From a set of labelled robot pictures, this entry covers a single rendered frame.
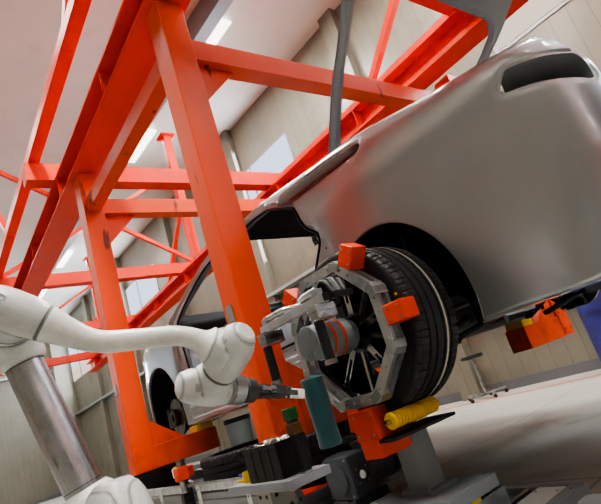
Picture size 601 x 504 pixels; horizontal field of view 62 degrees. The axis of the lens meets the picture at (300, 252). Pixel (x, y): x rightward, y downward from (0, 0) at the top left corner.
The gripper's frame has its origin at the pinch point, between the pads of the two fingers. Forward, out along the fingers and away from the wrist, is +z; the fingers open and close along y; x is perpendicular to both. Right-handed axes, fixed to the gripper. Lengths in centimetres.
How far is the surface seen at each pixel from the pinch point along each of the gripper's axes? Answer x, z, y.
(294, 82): -216, 61, 52
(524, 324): -68, 243, 35
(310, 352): -16.3, 12.5, 5.0
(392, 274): -38, 28, -26
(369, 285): -34.0, 20.0, -21.3
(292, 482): 26.1, 1.1, 6.2
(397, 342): -13.7, 27.6, -23.1
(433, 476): 28, 60, -3
